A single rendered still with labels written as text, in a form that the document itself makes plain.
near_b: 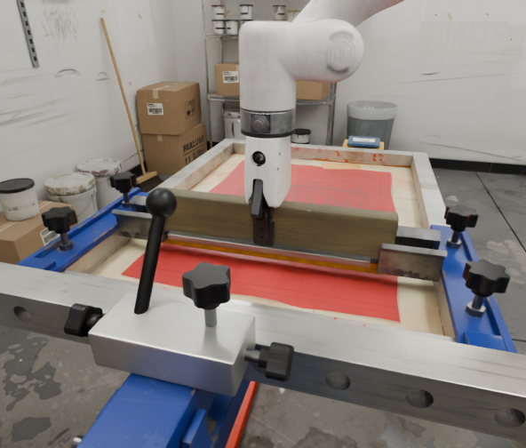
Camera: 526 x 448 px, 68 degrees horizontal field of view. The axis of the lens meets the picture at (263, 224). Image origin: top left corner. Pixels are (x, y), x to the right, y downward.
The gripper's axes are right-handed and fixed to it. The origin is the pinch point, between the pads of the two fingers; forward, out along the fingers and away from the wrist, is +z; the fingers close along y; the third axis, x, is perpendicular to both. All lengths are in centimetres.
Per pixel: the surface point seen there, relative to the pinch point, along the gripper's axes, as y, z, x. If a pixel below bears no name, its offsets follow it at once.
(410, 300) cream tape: -5.0, 6.0, -22.0
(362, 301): -7.0, 6.0, -15.7
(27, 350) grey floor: 46, 102, 123
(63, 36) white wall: 201, -22, 200
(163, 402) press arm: -35.0, -2.6, -1.2
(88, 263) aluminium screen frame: -10.9, 4.3, 25.3
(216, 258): -1.6, 6.1, 8.2
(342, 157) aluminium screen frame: 56, 5, -7
